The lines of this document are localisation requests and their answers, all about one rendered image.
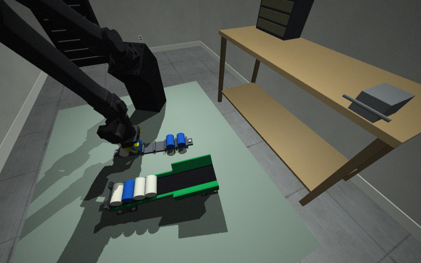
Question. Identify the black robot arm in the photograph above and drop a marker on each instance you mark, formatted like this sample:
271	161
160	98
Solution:
20	37

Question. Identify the blue cylinder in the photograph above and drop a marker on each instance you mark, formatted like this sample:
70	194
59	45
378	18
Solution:
139	150
181	140
128	191
170	141

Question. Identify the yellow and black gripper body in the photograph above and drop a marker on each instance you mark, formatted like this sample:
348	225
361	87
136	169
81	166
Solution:
132	133

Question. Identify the grey cylinder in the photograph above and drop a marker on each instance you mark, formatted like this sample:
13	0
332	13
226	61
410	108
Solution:
123	153

